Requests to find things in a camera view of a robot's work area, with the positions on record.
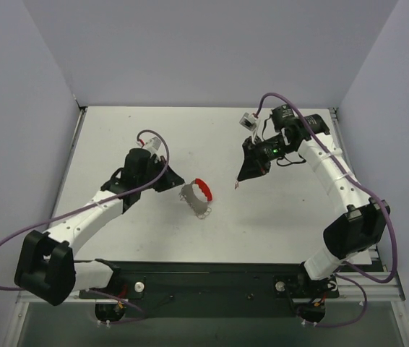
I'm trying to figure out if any metal chain keyring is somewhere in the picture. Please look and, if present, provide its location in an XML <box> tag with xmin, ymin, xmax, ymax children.
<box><xmin>179</xmin><ymin>181</ymin><xmax>212</xmax><ymax>219</ymax></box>

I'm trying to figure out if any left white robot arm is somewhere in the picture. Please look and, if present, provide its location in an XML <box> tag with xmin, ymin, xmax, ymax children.
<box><xmin>14</xmin><ymin>148</ymin><xmax>184</xmax><ymax>306</ymax></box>

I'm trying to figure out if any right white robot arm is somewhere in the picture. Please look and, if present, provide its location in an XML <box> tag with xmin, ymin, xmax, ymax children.
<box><xmin>236</xmin><ymin>105</ymin><xmax>390</xmax><ymax>280</ymax></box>

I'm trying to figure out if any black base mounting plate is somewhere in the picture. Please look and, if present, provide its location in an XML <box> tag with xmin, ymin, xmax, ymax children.
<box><xmin>79</xmin><ymin>262</ymin><xmax>339</xmax><ymax>318</ymax></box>

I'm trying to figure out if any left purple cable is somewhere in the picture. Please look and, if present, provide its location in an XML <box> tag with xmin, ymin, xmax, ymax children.
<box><xmin>0</xmin><ymin>129</ymin><xmax>171</xmax><ymax>292</ymax></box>

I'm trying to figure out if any purple cable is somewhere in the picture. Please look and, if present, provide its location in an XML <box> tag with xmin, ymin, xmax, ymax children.
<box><xmin>253</xmin><ymin>93</ymin><xmax>399</xmax><ymax>328</ymax></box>
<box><xmin>0</xmin><ymin>129</ymin><xmax>171</xmax><ymax>292</ymax></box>

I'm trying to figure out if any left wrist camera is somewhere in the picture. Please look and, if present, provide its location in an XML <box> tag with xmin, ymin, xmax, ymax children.
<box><xmin>142</xmin><ymin>137</ymin><xmax>162</xmax><ymax>154</ymax></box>

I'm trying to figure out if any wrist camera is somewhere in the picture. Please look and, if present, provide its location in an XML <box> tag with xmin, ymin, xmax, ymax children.
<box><xmin>142</xmin><ymin>137</ymin><xmax>162</xmax><ymax>154</ymax></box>
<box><xmin>239</xmin><ymin>113</ymin><xmax>260</xmax><ymax>143</ymax></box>

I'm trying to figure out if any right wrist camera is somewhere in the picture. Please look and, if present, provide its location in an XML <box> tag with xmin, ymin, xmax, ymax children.
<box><xmin>239</xmin><ymin>113</ymin><xmax>260</xmax><ymax>143</ymax></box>

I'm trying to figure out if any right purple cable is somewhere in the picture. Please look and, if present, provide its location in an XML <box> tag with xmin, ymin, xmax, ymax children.
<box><xmin>253</xmin><ymin>93</ymin><xmax>399</xmax><ymax>328</ymax></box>

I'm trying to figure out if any aluminium frame rail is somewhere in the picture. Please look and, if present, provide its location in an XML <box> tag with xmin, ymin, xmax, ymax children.
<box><xmin>336</xmin><ymin>273</ymin><xmax>405</xmax><ymax>301</ymax></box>

